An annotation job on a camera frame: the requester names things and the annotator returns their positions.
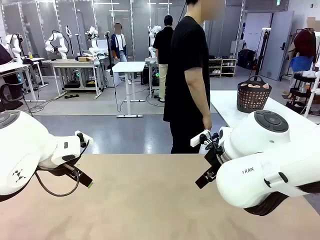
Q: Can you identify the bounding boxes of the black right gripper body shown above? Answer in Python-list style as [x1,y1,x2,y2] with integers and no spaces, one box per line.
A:
[203,133,225,176]

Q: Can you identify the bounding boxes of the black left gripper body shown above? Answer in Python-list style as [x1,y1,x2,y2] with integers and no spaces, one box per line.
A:
[37,155,82,177]

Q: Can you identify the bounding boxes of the person's right forearm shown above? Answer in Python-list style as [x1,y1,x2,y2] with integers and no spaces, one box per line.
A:
[189,84,212,118]

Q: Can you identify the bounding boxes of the person's right hand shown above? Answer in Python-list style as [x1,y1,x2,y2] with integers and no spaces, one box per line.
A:
[201,115,213,132]

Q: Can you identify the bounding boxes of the white side table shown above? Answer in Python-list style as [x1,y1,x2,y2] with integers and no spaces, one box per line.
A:
[209,89,320,130]

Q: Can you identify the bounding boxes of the black plastic laundry basket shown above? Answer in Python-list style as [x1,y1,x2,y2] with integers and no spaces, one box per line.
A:
[236,75,273,114]

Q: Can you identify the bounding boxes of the black office chair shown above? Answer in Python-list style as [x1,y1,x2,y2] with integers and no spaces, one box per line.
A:
[0,79,35,118]

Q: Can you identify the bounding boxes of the wooden shoe rack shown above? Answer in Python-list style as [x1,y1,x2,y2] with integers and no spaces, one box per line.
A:
[208,57,238,78]

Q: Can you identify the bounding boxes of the person in black clothes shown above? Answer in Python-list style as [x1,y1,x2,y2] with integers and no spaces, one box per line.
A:
[162,0,226,155]

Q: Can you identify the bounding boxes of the black bags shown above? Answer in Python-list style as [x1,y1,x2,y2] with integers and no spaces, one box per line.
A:
[236,48,258,70]

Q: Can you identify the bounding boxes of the black utility cart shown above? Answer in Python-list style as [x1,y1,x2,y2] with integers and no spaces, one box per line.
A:
[283,72,320,116]

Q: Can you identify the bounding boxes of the white robot work table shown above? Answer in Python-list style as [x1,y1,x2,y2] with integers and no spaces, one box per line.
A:
[41,58,104,100]

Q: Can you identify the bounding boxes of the white lab table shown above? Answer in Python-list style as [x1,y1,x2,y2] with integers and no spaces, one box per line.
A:
[0,57,47,103]

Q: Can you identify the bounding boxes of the black stand with white top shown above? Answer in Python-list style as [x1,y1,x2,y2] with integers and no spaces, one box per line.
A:
[253,27,272,76]

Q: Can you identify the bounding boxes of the white height-adjustable desk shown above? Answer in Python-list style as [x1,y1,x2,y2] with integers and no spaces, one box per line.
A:
[111,61,146,119]

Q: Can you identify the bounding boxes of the grey door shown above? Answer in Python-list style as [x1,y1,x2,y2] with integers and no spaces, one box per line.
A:
[259,11,295,81]

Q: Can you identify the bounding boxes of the person with black cap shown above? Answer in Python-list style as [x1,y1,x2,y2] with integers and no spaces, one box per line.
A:
[152,14,175,103]

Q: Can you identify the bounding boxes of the blue hanging garment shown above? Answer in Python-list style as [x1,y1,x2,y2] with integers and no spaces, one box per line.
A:
[289,55,315,73]

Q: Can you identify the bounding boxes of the person in blue jacket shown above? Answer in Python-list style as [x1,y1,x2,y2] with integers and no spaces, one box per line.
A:
[110,22,128,63]

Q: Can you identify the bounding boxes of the dark red hanging garment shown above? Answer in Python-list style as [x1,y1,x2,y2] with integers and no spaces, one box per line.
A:
[292,29,317,59]

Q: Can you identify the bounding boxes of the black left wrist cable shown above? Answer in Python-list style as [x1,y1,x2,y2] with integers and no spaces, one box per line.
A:
[34,171,81,197]

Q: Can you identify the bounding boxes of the dark braided cable sleeve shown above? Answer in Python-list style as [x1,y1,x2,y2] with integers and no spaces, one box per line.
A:
[243,181,320,217]

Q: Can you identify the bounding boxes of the black camera pole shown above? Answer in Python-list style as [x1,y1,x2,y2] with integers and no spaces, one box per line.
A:
[104,31,113,71]

